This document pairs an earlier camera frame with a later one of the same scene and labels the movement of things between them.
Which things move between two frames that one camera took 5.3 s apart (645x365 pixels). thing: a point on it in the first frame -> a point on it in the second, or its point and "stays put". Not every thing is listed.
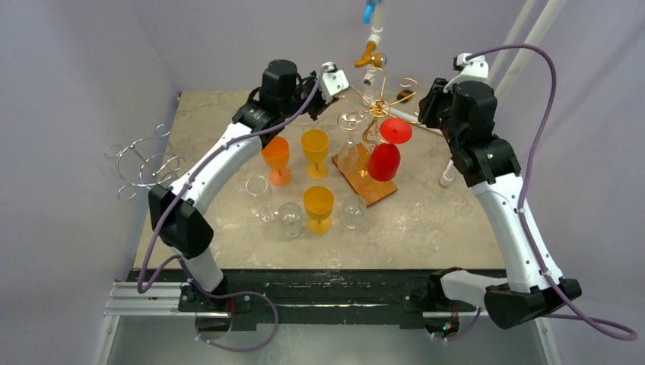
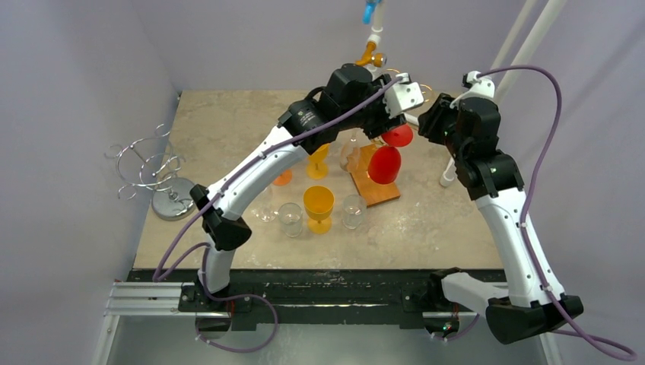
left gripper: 312,80 -> 383,121
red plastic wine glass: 384,159 stays put
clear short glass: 354,207 stays put
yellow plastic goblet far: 315,144 stays put
